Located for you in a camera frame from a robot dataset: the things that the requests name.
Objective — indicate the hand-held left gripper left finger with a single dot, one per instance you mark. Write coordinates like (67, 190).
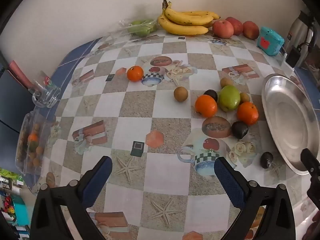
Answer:
(100, 175)

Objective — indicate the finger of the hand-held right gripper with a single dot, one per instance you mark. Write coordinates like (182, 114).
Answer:
(314, 192)
(310, 163)

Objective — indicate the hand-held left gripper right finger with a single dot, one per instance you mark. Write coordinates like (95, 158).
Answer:
(228, 180)

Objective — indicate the dark round fruit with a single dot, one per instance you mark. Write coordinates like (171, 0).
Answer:
(266, 160)
(212, 94)
(239, 129)

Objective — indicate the stainless steel bowl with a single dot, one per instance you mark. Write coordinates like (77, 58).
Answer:
(287, 115)

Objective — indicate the large orange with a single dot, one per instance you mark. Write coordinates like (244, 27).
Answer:
(205, 106)
(247, 113)

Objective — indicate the green mango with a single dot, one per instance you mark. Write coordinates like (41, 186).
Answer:
(229, 98)

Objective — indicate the small brown round fruit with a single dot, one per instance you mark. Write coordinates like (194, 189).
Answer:
(226, 82)
(180, 94)
(245, 97)

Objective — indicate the clear plastic fruit container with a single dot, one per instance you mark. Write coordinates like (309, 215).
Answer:
(32, 140)

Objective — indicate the checkered printed tablecloth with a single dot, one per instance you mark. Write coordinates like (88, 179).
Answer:
(130, 100)

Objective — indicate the teal plastic bin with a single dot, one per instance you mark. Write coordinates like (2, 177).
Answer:
(16, 210)

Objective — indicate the glass mug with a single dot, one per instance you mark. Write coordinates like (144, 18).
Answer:
(46, 92)

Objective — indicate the small orange tangerine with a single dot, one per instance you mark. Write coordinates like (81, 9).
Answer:
(135, 73)

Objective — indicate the black charger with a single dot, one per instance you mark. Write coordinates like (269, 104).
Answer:
(293, 56)

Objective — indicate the white box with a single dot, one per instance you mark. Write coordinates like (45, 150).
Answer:
(282, 57)

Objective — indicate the dark chair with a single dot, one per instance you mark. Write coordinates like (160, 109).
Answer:
(11, 105)

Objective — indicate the teal plastic container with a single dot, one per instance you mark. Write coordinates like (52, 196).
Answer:
(271, 41)

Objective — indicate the steel kettle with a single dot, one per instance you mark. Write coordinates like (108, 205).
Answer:
(298, 32)

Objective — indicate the red apple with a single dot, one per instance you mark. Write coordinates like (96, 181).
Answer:
(223, 28)
(237, 24)
(251, 30)

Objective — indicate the plastic bag of green fruit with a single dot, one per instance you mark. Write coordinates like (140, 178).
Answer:
(140, 27)

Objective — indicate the yellow banana bunch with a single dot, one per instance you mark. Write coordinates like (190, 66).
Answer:
(185, 27)

